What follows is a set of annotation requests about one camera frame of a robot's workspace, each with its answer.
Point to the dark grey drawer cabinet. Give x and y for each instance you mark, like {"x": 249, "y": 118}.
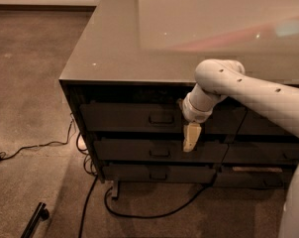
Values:
{"x": 146, "y": 52}

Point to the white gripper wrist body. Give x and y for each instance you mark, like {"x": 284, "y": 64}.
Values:
{"x": 193, "y": 112}

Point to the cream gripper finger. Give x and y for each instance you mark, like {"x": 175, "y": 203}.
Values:
{"x": 192, "y": 133}

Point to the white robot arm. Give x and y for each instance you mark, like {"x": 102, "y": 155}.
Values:
{"x": 216, "y": 79}

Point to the black metal bar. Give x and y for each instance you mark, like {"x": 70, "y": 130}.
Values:
{"x": 40, "y": 214}

